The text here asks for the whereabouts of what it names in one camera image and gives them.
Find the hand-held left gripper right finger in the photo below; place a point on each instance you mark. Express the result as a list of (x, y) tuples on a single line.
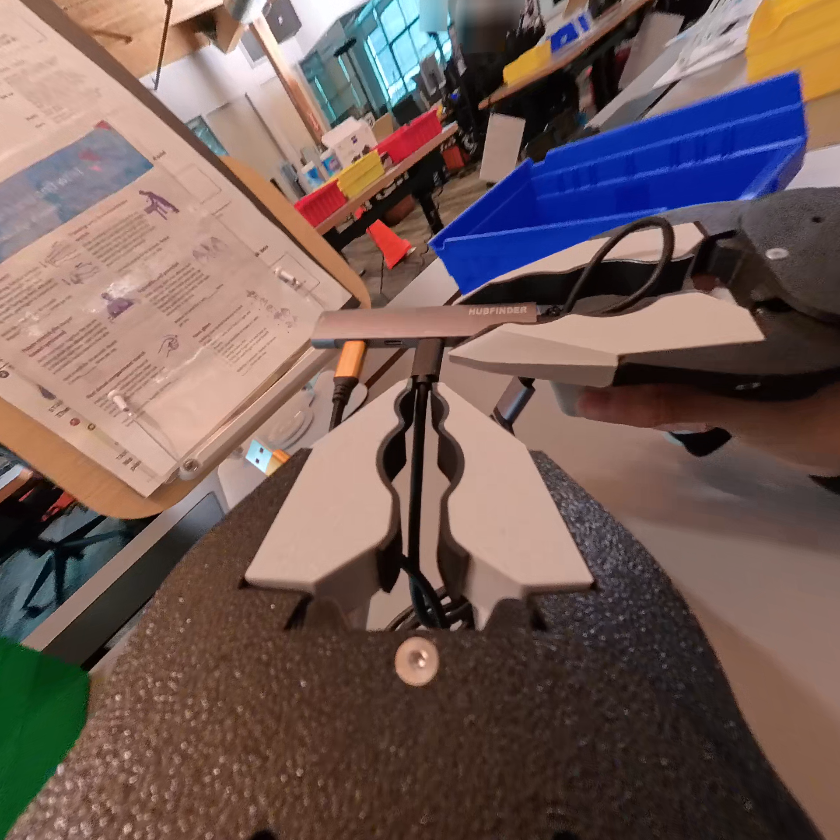
[(518, 525)]

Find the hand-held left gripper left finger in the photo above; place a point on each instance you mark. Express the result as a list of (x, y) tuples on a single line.
[(328, 518)]

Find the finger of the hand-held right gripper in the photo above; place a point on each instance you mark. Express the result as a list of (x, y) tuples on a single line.
[(590, 348), (633, 248)]

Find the grey USB hub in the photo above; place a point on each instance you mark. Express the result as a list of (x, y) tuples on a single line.
[(394, 323)]

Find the person's right hand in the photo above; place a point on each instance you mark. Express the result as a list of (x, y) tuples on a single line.
[(774, 426)]

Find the blue plastic bin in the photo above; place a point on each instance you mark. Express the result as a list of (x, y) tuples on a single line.
[(656, 164)]

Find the blue tipped USB plug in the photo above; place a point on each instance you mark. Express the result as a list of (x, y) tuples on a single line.
[(266, 457)]

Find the grey USB plug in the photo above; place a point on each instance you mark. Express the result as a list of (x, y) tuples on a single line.
[(515, 400)]

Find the silver stand ledge bar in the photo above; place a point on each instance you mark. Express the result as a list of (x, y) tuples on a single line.
[(253, 415)]

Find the yellow plastic bin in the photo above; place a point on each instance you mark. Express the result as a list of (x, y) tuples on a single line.
[(525, 62), (361, 174), (794, 46)]

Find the blue box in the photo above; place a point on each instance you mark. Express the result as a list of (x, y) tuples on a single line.
[(569, 34)]

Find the orange traffic cone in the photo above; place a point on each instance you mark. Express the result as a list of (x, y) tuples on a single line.
[(390, 246)]

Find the white tipped page clip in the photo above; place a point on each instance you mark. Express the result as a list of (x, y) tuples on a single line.
[(124, 401), (289, 275)]

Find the long wooden background table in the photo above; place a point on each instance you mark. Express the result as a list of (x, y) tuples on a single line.
[(394, 190)]

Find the red plastic bin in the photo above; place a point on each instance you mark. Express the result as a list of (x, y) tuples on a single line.
[(410, 138), (320, 203)]

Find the black office chair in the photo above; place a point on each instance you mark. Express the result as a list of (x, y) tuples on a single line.
[(72, 551)]

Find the wooden document stand board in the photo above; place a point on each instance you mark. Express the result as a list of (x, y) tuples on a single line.
[(315, 249)]

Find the white cardboard box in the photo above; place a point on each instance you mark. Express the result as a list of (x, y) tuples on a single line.
[(348, 141)]

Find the blue header exercise sheet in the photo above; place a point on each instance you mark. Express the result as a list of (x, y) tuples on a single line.
[(131, 262)]

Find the white instruction sheet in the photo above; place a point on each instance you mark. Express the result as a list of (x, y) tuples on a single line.
[(197, 190)]

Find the green plastic bin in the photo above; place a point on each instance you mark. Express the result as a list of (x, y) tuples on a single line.
[(36, 722)]

